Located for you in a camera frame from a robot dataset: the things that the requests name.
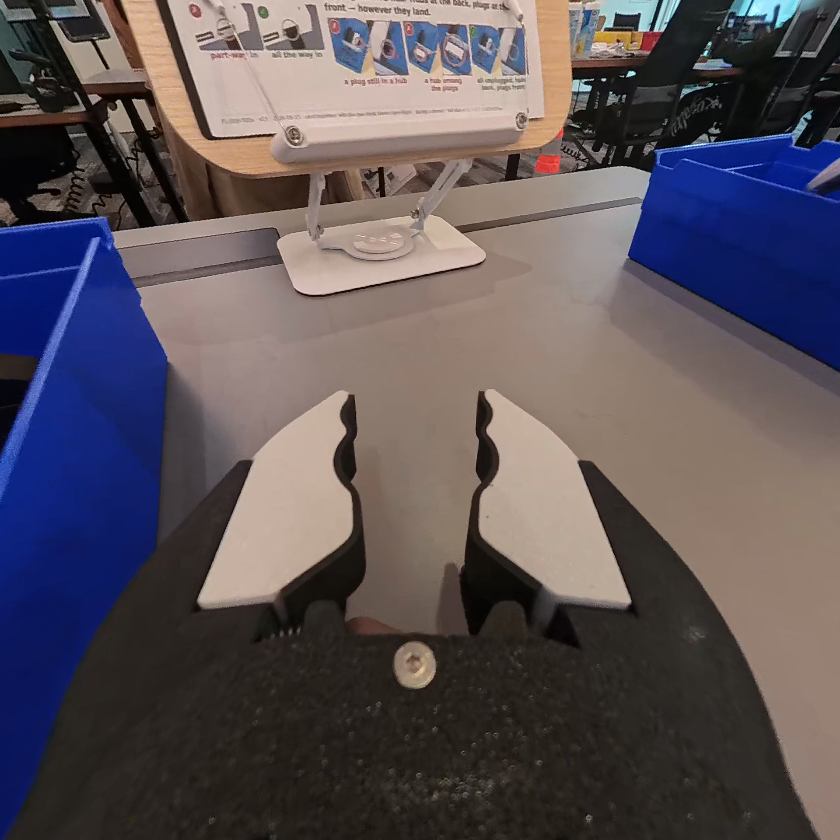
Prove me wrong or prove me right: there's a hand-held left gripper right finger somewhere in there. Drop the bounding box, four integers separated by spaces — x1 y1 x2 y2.
463 389 634 636

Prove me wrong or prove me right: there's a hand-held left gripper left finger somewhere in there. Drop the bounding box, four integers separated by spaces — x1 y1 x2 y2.
197 391 366 624

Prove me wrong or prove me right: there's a blue plastic bin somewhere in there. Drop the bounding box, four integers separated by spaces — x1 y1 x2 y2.
628 134 840 368
0 218 169 815

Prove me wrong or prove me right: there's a brown office table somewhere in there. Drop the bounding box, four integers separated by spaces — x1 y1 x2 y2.
571 49 742 165

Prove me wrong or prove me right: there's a wooden document stand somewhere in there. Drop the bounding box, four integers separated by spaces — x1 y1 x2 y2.
121 0 572 296

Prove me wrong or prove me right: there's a cardboard box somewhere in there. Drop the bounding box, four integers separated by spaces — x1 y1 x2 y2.
164 125 362 221

